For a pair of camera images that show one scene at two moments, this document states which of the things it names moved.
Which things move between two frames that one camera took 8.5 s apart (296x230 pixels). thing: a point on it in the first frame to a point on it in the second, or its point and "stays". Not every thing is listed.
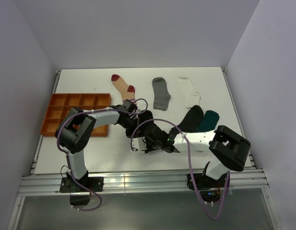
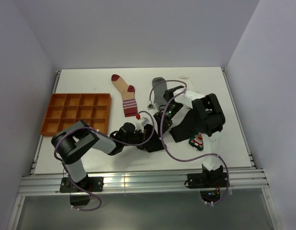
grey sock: (161, 95) stays
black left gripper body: (129, 124) to (139, 137)
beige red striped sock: (127, 92) stays
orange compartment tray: (62, 104) stays
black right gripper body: (151, 145) to (170, 111)
